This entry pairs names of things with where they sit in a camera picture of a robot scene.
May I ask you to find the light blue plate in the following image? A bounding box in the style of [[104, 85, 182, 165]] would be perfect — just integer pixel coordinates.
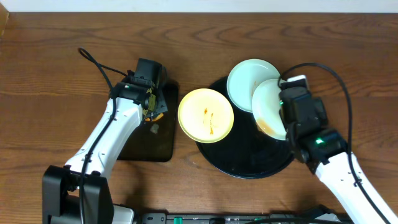
[[252, 79, 286, 141], [226, 59, 280, 113]]

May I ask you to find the yellow plate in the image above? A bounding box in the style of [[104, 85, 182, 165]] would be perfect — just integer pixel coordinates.
[[177, 88, 234, 143]]

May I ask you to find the light blue plate top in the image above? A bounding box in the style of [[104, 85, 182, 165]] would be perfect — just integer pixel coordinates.
[[226, 59, 280, 113]]

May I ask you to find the orange green sponge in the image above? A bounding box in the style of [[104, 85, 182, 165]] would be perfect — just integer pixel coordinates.
[[144, 113, 164, 122]]

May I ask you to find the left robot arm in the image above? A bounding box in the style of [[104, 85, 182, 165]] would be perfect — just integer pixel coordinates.
[[42, 72, 160, 223]]

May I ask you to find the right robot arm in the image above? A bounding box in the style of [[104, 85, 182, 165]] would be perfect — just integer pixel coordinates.
[[278, 75, 397, 223]]

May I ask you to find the black rectangular tray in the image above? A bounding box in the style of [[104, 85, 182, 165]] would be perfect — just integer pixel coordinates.
[[118, 80, 178, 162]]

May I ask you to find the black round tray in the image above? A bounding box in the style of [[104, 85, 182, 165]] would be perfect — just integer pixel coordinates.
[[195, 76, 295, 180]]

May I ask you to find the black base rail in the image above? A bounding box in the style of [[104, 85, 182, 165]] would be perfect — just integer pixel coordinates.
[[133, 213, 352, 224]]

